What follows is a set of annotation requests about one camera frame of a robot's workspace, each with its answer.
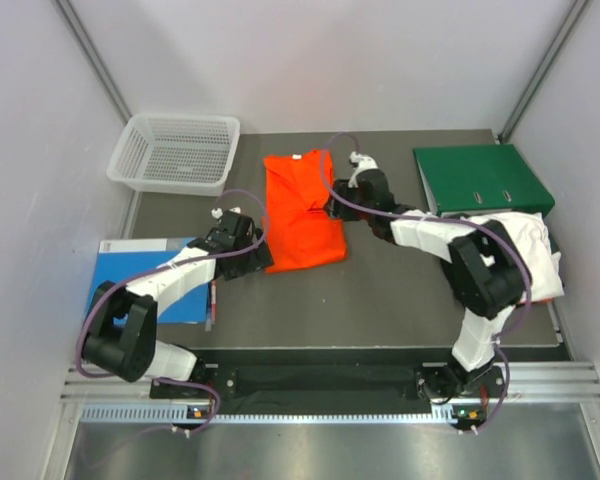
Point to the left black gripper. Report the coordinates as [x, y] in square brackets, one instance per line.
[259, 258]

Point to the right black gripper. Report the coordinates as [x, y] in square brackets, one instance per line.
[341, 187]

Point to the orange t shirt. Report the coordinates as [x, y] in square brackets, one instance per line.
[300, 233]

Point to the white t shirt pile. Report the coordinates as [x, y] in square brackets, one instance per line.
[531, 237]

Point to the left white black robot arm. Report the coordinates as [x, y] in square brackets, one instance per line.
[119, 334]

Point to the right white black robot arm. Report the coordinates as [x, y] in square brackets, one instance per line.
[480, 261]

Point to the red white pen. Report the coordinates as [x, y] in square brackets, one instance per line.
[212, 302]

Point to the white plastic perforated basket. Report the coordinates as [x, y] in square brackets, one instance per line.
[180, 154]

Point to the blue folder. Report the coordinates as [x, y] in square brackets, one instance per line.
[119, 259]

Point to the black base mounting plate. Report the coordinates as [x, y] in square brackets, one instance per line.
[336, 381]

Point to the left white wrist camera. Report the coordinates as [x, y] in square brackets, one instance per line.
[218, 213]

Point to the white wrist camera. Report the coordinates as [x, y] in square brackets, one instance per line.
[360, 163]
[218, 213]

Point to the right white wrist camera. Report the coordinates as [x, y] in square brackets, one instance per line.
[360, 163]

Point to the green ring binder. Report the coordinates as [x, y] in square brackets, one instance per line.
[478, 179]

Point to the aluminium rail frame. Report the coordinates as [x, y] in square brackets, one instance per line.
[150, 402]

